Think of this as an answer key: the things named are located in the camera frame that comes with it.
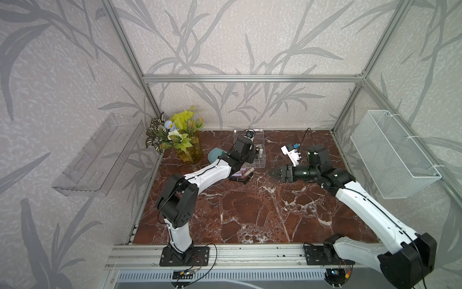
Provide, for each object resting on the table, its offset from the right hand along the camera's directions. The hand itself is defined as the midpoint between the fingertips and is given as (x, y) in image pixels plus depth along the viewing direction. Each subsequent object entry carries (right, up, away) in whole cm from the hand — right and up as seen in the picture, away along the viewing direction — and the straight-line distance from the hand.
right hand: (272, 172), depth 72 cm
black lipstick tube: (-11, -8, +24) cm, 28 cm away
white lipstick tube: (-1, +7, +30) cm, 31 cm away
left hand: (-8, +9, +19) cm, 22 cm away
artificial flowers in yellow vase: (-43, +17, +17) cm, 50 cm away
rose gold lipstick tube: (-10, -5, +27) cm, 29 cm away
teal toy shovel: (-30, +5, +34) cm, 46 cm away
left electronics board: (-36, -41, -1) cm, 55 cm away
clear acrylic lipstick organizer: (-2, +15, +44) cm, 47 cm away
